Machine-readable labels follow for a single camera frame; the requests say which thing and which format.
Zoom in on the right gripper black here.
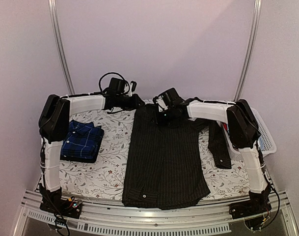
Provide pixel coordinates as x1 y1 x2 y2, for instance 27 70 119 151
150 106 176 126

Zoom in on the aluminium front rail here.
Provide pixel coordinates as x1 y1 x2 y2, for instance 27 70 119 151
14 190 299 236

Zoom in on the black pinstriped long sleeve shirt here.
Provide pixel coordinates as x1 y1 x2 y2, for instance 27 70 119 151
122 104 232 209

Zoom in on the right aluminium frame post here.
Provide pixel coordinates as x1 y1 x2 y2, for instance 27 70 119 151
234 0 262 101

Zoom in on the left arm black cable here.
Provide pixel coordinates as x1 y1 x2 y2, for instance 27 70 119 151
99 72 128 93

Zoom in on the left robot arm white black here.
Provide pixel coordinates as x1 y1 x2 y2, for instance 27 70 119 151
38 73 142 193

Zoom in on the light blue shirt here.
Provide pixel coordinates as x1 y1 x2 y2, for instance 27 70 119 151
257 137 264 151

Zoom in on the left aluminium frame post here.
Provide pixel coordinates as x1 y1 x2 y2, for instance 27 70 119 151
48 0 75 95

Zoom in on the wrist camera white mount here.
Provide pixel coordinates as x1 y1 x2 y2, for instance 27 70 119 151
153 96 168 113
128 81 137 96

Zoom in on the floral patterned tablecloth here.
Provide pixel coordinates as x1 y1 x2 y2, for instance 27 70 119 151
35 99 272 203

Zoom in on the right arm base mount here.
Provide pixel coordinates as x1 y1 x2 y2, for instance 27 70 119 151
229 189 272 219

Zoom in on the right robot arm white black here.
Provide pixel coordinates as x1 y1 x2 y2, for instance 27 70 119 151
153 88 272 214

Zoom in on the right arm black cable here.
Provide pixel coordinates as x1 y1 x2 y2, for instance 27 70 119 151
186 97 238 105

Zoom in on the folded blue plaid shirt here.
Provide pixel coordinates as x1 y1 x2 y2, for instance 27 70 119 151
60 120 105 158

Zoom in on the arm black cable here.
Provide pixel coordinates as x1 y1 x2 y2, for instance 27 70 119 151
99 72 128 93
186 97 238 105

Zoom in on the white plastic laundry basket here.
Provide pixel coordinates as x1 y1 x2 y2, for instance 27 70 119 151
220 107 277 160

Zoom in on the red black garment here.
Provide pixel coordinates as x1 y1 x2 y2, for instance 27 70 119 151
222 123 229 132

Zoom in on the aluminium frame post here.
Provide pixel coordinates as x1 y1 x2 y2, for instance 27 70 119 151
48 0 75 95
234 0 262 101

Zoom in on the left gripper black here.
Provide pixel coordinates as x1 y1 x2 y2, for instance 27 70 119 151
117 94 146 111

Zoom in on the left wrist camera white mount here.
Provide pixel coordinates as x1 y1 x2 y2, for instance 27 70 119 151
128 81 137 96

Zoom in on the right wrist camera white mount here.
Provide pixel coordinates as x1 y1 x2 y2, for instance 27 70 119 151
153 96 168 113

